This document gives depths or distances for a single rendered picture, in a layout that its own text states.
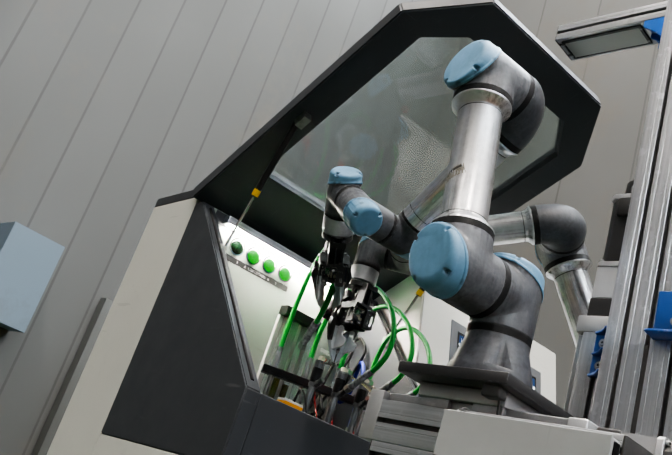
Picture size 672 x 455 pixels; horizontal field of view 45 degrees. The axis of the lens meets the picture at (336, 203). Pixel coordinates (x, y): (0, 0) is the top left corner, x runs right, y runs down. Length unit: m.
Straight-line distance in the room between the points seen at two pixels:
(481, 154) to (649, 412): 0.52
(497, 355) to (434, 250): 0.21
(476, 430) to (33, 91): 2.77
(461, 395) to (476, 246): 0.25
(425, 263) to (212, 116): 2.81
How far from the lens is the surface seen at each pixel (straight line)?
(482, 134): 1.50
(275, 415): 1.73
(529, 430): 1.16
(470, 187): 1.43
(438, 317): 2.51
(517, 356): 1.41
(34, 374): 3.58
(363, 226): 1.69
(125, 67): 3.84
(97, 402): 2.27
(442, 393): 1.41
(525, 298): 1.44
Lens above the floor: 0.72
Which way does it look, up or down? 22 degrees up
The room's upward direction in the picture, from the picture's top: 19 degrees clockwise
